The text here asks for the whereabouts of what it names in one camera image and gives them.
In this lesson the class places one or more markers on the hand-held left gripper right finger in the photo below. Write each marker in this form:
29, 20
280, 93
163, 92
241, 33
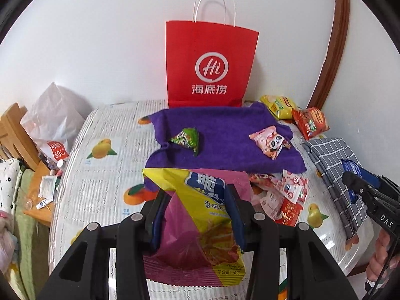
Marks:
237, 222

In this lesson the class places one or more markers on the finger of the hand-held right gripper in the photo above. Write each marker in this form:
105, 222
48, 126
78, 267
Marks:
381, 178
359, 187

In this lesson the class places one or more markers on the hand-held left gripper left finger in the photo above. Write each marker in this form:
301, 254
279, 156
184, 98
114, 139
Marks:
156, 225

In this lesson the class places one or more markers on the small blue packet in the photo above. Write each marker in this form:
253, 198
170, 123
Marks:
350, 165

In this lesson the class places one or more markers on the berry print candy bar packet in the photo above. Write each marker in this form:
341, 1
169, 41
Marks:
272, 204

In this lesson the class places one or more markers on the pink yellow snack bag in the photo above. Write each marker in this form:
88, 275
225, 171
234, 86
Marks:
200, 234

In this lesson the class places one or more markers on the strawberry print white packet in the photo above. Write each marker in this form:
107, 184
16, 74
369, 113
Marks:
295, 187

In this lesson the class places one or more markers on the panda print pink packet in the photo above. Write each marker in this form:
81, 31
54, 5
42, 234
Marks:
270, 142

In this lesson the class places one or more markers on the green snack packet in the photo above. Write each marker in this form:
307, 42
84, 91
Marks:
187, 139

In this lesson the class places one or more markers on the person's right hand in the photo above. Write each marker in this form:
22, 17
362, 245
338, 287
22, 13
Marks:
378, 256

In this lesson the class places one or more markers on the grey checked cloth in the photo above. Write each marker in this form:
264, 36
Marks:
331, 156

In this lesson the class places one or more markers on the small red packet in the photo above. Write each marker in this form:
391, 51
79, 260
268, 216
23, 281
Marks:
290, 214

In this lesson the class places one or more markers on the fruit print tablecloth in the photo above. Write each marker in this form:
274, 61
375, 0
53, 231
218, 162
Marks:
100, 200

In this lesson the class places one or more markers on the purple towel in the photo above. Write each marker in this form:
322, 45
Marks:
225, 150

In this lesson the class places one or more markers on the red chip bag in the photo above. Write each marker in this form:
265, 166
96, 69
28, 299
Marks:
312, 123

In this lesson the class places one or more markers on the white flat packet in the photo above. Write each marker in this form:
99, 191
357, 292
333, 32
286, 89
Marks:
49, 186

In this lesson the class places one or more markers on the small white tube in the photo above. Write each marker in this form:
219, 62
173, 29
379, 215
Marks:
43, 204

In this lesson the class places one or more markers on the yellow chip bag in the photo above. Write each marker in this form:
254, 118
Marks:
278, 106

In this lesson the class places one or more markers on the wooden nightstand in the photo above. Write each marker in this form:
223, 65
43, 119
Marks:
37, 215

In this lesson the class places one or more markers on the green blanket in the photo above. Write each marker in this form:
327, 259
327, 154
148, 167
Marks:
28, 240

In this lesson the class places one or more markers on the pink cloth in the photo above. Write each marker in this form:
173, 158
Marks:
6, 237

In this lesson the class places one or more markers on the white plastic bag red label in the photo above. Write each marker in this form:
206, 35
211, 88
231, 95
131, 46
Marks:
53, 112

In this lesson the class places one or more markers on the white spotted pillow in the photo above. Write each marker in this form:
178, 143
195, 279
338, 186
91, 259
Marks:
7, 181

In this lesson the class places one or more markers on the wooden headboard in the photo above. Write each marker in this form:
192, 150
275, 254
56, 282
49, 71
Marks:
15, 131

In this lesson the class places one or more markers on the red paper bag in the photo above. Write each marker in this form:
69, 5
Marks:
212, 43

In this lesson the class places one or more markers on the brown wooden door frame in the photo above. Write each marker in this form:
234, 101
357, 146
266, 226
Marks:
339, 37

